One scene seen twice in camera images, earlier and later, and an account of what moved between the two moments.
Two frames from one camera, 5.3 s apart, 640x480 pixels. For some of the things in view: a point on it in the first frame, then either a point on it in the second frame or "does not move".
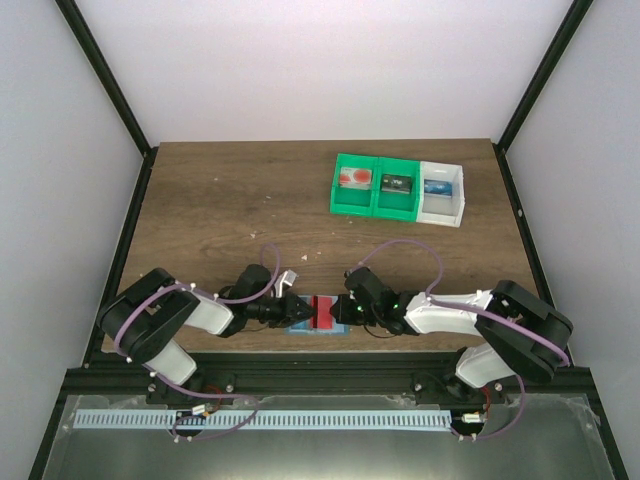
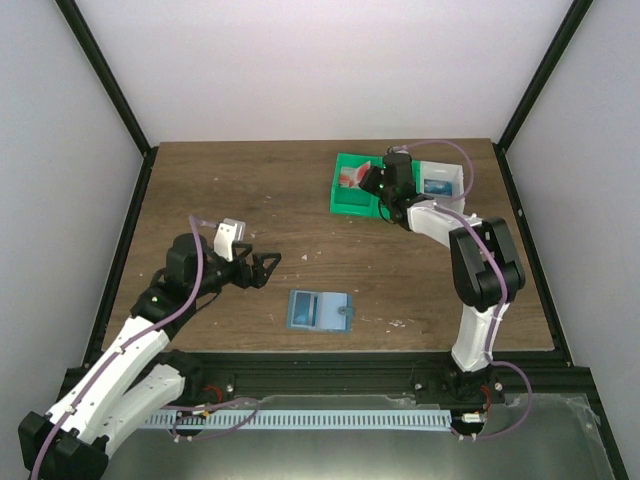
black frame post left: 96,59 does not move
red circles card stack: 356,179 does not move
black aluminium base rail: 396,374 does not move
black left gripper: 290,311 to 259,279
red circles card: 322,319 to 351,176
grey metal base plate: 550,437 does not move
